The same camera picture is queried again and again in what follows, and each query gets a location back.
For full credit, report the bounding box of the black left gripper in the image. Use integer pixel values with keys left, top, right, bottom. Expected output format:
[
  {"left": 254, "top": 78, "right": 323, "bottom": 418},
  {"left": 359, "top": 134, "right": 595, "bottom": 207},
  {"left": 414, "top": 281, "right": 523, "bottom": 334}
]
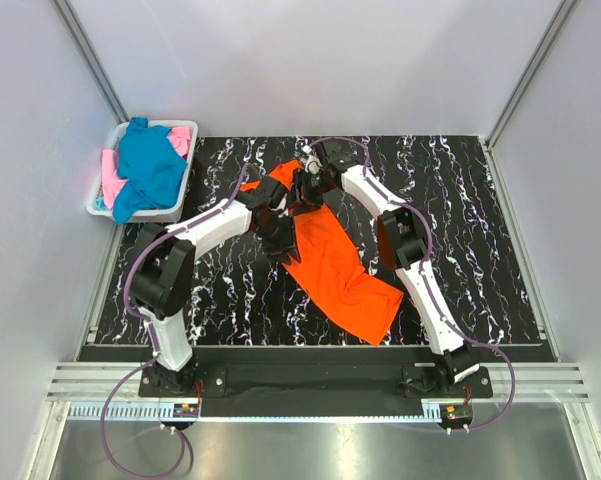
[{"left": 254, "top": 213, "right": 301, "bottom": 266}]

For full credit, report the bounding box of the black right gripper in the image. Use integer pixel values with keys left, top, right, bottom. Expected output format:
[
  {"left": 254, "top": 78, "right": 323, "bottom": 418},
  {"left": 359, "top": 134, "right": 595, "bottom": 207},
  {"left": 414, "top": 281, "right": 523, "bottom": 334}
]
[{"left": 281, "top": 169, "right": 335, "bottom": 217}]

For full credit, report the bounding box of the orange t shirt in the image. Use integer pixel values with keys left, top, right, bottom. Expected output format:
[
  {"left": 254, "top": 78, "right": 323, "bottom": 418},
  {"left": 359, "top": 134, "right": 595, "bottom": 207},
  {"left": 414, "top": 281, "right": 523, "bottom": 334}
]
[{"left": 239, "top": 159, "right": 405, "bottom": 347}]

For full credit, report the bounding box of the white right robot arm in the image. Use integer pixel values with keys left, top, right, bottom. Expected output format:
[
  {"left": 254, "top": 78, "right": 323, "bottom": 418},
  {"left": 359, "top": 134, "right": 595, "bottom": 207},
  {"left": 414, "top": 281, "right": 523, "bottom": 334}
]
[{"left": 289, "top": 137, "right": 480, "bottom": 397}]

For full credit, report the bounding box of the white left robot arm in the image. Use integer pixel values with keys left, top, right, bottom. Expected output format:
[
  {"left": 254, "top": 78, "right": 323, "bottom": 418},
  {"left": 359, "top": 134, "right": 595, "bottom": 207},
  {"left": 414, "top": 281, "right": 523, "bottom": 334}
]
[{"left": 124, "top": 176, "right": 301, "bottom": 396}]

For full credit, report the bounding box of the pink t shirt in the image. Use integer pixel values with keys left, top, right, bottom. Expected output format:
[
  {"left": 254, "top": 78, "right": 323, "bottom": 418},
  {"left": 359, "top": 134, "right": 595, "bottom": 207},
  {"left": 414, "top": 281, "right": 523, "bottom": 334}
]
[{"left": 101, "top": 126, "right": 194, "bottom": 211}]

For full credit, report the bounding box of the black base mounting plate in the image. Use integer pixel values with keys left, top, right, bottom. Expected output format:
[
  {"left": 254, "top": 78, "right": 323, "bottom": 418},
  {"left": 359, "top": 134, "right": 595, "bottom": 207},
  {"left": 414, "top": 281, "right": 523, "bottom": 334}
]
[{"left": 139, "top": 346, "right": 494, "bottom": 421}]

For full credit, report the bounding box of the blue t shirt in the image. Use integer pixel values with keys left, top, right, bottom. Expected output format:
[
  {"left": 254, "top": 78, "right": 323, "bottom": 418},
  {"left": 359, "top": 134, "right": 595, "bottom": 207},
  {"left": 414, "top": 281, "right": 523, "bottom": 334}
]
[{"left": 112, "top": 117, "right": 187, "bottom": 224}]

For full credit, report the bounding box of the light blue garment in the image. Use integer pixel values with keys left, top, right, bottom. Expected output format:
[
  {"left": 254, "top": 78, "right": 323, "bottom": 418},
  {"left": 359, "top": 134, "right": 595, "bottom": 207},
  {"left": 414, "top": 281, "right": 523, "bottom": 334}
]
[{"left": 94, "top": 197, "right": 108, "bottom": 211}]

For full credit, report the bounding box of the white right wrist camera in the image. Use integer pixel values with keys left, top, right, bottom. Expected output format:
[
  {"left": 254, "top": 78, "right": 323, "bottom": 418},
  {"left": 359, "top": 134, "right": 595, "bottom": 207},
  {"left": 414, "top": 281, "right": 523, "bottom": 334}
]
[{"left": 300, "top": 145, "right": 322, "bottom": 175}]

